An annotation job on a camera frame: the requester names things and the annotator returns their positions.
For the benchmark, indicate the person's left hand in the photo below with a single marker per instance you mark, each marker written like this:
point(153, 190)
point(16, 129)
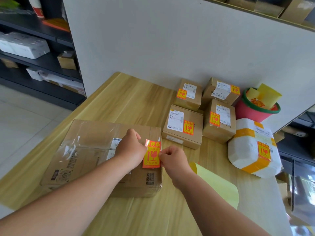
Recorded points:
point(129, 152)

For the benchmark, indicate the person's right hand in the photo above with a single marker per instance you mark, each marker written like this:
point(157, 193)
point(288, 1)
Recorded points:
point(176, 164)

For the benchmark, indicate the person's left fingers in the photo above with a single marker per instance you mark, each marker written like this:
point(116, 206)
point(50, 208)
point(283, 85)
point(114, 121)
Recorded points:
point(144, 150)

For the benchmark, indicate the person's right fingers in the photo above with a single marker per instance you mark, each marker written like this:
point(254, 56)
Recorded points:
point(165, 154)

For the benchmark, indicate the orange and yellow warning sticker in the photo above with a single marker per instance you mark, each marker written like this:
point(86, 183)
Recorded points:
point(153, 157)

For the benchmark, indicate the person's right forearm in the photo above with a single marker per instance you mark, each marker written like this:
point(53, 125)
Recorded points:
point(216, 208)

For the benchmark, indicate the person's left forearm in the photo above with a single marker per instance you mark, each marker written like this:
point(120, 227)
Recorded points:
point(66, 201)

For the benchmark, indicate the flat wide small cardboard box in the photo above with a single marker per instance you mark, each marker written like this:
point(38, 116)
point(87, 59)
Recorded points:
point(182, 127)

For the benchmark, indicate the large taped cardboard box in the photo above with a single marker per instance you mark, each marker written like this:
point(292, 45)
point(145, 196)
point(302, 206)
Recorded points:
point(86, 154)

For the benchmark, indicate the tall small cardboard box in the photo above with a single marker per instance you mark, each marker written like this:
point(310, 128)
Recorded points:
point(219, 122)

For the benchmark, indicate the yellow sticker backing paper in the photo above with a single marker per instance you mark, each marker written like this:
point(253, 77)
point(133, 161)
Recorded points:
point(221, 184)

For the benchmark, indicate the small cube cardboard box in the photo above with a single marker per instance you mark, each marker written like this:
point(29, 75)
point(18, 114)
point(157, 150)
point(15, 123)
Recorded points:
point(188, 94)

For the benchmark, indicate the small cardboard box signed label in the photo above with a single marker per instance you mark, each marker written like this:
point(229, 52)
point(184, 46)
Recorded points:
point(219, 92)

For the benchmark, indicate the white foam parcel yellow tape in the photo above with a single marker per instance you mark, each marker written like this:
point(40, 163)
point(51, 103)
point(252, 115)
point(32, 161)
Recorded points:
point(253, 149)

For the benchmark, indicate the red bucket green rim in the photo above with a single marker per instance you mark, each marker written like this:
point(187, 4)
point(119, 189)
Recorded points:
point(251, 113)

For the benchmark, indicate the clear wrapped flat parcel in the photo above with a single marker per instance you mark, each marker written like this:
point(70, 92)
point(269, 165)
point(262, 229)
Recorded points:
point(66, 83)

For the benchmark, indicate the yellow sticker sheets roll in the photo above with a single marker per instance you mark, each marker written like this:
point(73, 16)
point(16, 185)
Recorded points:
point(267, 97)

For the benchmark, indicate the small open cardboard box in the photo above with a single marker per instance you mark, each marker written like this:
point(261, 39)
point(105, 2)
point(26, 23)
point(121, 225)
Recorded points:
point(67, 61)

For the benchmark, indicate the black metal shelf unit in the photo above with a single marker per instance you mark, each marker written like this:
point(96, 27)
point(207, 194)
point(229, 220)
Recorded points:
point(49, 66)

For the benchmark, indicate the small white box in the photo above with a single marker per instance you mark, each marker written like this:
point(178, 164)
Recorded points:
point(34, 74)

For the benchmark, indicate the dark shelf unit with parcels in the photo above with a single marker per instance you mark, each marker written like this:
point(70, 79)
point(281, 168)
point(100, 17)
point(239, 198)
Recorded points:
point(299, 174)

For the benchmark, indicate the orange flat packet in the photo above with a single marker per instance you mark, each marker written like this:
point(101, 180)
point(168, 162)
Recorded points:
point(57, 24)

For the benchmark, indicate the white wrapped package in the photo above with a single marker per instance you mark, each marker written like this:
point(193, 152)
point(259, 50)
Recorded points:
point(22, 45)

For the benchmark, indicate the brown cardboard box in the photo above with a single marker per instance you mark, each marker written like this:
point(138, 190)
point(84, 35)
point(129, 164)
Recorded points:
point(299, 9)
point(258, 6)

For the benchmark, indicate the red and white container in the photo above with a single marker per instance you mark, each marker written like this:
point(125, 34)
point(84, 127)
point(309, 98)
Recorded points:
point(36, 7)

